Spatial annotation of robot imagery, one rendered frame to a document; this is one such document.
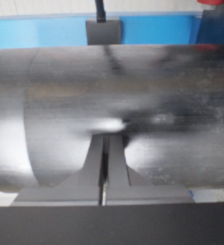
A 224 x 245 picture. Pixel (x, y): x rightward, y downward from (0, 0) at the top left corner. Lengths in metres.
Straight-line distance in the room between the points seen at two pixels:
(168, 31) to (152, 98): 0.48
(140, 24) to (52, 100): 0.48
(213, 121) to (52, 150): 0.16
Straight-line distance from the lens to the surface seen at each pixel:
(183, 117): 0.18
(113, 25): 0.52
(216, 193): 0.66
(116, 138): 0.15
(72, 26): 0.61
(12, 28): 0.67
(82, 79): 0.18
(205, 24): 0.56
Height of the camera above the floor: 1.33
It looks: level
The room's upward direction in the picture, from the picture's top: 91 degrees counter-clockwise
